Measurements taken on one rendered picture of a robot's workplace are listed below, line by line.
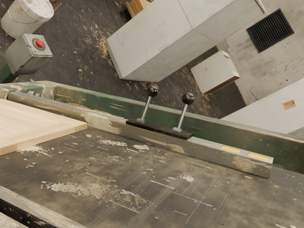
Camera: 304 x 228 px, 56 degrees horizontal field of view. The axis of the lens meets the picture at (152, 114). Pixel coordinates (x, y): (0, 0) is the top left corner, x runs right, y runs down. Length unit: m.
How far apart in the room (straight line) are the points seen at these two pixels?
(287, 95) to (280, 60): 4.57
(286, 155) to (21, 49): 1.15
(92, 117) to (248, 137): 0.51
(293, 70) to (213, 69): 3.42
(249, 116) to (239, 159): 3.64
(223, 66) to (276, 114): 1.83
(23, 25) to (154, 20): 1.43
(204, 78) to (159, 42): 2.70
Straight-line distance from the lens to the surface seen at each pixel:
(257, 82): 8.87
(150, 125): 0.85
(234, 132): 1.00
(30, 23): 2.66
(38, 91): 1.31
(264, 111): 4.35
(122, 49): 3.58
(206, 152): 0.78
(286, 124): 4.33
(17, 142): 0.76
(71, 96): 1.31
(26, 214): 0.39
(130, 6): 4.85
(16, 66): 1.46
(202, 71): 5.89
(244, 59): 9.02
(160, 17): 3.36
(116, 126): 0.89
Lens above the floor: 1.81
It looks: 29 degrees down
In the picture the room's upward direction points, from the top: 60 degrees clockwise
